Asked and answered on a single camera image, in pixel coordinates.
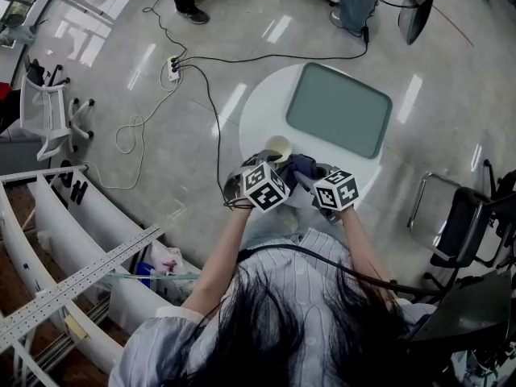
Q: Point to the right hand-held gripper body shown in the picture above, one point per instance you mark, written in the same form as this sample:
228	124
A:
336	192

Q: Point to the black chrome-frame chair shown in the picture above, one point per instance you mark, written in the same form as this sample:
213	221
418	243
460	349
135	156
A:
459	228

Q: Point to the grey cabinet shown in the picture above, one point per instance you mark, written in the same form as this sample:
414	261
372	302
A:
20	153

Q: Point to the grey backpack rig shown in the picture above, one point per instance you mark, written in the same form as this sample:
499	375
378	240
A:
415	18
471	313

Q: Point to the round white table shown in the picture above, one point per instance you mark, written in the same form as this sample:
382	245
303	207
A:
262	111

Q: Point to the pile of white packaging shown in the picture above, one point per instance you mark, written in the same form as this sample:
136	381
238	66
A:
177	288

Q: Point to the white curved shelf unit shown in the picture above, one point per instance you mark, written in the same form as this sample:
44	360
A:
101	236

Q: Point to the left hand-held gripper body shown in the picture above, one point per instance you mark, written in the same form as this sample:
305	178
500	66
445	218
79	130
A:
264	188

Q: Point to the blue box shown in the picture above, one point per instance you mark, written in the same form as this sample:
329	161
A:
145	274

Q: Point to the person's light jeans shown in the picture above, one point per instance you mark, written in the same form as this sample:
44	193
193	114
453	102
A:
278	224

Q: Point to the grey metal track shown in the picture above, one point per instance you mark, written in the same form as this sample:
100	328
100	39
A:
68	337

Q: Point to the white power strip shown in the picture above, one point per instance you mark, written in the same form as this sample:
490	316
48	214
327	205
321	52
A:
174	71

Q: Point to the black office chair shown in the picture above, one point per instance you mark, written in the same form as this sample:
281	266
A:
38	71

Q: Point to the black wrist band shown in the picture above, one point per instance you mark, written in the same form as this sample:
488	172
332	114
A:
238	205

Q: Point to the green tube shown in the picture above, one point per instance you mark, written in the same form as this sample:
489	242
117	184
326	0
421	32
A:
161	276

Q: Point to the person's striped light shirt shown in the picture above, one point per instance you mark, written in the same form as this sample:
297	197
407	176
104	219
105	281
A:
290	264

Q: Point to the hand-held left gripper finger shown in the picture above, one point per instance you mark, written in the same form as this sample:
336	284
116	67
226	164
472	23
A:
290	176
254	160

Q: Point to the black jacket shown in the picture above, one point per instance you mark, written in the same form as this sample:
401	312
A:
10	111

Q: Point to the white office chair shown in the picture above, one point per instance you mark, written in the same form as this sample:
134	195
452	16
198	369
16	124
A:
44	115

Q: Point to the green tray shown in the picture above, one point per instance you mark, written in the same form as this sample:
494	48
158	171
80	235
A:
338	109

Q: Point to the person's left forearm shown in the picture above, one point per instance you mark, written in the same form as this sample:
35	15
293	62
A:
217	264

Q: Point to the yellow note pad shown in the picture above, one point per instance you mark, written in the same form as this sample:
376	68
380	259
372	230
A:
76	328

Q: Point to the dark blue cloth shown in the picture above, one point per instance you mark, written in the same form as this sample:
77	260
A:
304	164

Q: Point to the white plastic bag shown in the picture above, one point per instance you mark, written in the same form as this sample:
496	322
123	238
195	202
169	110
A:
167	256

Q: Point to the red bag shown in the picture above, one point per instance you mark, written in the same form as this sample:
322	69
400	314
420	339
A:
5	91

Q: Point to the perforated metal rail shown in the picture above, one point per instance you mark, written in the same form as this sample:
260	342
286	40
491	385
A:
80	276

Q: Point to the person's right forearm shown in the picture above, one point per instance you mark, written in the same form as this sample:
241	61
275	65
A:
364	252

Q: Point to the cream cup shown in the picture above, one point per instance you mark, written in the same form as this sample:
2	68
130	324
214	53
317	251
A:
279	146

